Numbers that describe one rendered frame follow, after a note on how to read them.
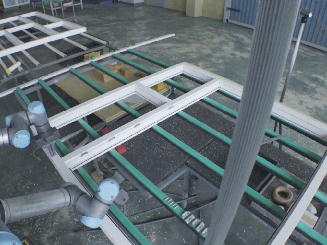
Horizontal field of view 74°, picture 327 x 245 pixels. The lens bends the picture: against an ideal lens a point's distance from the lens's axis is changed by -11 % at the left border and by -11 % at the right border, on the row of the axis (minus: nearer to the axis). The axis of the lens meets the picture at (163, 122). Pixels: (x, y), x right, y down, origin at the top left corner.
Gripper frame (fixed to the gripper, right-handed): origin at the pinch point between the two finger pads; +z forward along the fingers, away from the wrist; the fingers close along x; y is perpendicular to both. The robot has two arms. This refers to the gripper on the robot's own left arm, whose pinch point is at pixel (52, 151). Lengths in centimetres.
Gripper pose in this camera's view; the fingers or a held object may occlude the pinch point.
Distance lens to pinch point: 140.7
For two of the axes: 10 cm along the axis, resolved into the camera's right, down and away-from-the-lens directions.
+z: 0.0, 8.0, 6.1
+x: -7.3, 4.1, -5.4
